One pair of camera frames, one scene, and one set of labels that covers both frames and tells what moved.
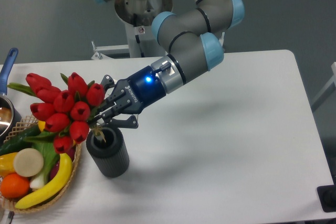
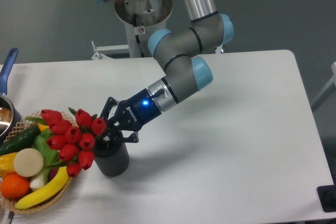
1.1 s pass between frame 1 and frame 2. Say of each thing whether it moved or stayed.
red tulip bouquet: moved
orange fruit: stayed
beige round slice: stayed
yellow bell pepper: stayed
